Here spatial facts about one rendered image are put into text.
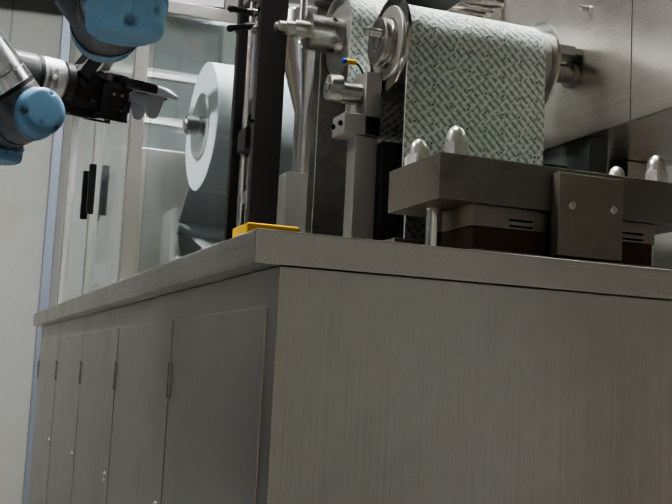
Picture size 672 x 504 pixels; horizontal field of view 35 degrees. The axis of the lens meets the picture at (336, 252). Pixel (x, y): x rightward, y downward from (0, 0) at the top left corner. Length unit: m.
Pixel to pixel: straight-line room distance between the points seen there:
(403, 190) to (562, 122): 0.45
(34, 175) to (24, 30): 0.70
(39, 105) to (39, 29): 3.71
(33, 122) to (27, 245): 3.52
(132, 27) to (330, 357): 0.44
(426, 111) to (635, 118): 0.31
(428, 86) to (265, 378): 0.58
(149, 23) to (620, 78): 0.89
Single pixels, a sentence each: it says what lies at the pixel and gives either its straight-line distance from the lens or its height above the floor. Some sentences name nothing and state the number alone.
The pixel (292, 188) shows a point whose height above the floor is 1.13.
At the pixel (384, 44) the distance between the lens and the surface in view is 1.64.
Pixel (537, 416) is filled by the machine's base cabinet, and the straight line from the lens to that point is 1.36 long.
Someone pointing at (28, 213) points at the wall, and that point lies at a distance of 5.21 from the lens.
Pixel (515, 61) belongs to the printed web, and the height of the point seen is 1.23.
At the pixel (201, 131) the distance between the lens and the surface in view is 2.57.
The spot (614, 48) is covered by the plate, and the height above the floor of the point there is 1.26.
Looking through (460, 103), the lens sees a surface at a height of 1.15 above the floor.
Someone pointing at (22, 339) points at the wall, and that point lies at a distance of 5.17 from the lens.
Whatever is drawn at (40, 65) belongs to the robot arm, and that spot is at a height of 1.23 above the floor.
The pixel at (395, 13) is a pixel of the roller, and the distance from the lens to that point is 1.67.
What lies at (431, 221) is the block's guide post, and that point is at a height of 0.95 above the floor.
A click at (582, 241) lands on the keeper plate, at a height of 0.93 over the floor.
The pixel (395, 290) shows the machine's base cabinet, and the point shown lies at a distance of 1.27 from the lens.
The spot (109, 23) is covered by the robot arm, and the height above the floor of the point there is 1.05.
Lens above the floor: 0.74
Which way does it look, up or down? 7 degrees up
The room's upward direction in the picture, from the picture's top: 3 degrees clockwise
